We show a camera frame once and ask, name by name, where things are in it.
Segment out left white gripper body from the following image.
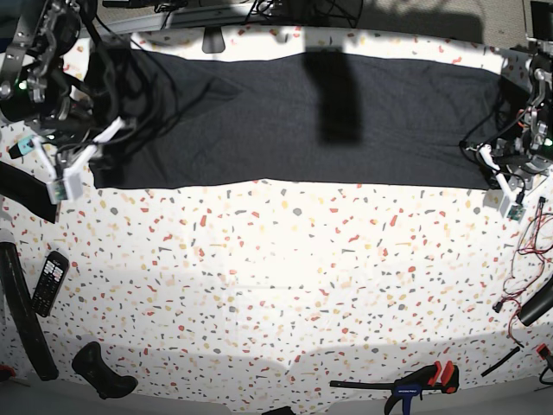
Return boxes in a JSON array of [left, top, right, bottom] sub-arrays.
[[476, 144, 526, 221]]

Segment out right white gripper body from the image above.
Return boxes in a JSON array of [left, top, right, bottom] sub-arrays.
[[32, 117, 127, 204]]

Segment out dark grey T-shirt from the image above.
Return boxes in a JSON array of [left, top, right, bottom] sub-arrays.
[[91, 48, 528, 189]]

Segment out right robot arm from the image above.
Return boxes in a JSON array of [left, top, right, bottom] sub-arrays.
[[1, 1, 179, 204]]

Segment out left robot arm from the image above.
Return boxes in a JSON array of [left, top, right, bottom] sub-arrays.
[[460, 1, 552, 221]]

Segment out black folded cloth strip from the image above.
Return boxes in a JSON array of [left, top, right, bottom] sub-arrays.
[[1, 162, 59, 223]]

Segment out turquoise highlighter marker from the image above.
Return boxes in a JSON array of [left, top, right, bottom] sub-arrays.
[[9, 135, 35, 159]]

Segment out black remote control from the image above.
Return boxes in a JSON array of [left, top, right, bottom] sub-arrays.
[[31, 251, 69, 317]]

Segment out black cylinder tube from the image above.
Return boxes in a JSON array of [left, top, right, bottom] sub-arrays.
[[518, 284, 552, 327]]

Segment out long black foam tube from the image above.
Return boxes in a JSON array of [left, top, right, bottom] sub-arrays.
[[1, 229, 59, 381]]

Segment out thin black stick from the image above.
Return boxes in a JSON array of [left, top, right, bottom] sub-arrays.
[[481, 346, 521, 377]]

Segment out small red black connector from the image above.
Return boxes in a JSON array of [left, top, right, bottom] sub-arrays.
[[537, 343, 550, 359]]

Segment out black game controller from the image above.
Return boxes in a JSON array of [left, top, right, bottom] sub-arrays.
[[72, 342, 138, 399]]

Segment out black blue bar clamp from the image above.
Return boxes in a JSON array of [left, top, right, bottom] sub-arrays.
[[329, 361, 460, 415]]

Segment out grey monitor stand base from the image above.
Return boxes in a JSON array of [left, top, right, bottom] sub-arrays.
[[202, 27, 226, 54]]

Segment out red and black wire bundle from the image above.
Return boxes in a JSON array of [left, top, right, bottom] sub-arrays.
[[492, 196, 553, 347]]

